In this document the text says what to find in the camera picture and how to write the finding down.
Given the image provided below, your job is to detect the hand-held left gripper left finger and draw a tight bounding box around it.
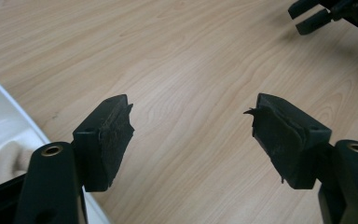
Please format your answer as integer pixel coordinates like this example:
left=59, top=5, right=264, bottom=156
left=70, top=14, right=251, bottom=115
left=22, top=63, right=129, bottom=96
left=13, top=93, right=135, bottom=224

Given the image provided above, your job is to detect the white plastic container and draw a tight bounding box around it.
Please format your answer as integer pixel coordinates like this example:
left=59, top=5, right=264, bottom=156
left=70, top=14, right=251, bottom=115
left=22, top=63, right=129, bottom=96
left=0, top=65, right=111, bottom=224

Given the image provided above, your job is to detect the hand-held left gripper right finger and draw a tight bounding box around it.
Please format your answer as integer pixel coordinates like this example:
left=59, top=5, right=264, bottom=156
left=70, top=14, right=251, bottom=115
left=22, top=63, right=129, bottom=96
left=243, top=92, right=358, bottom=224

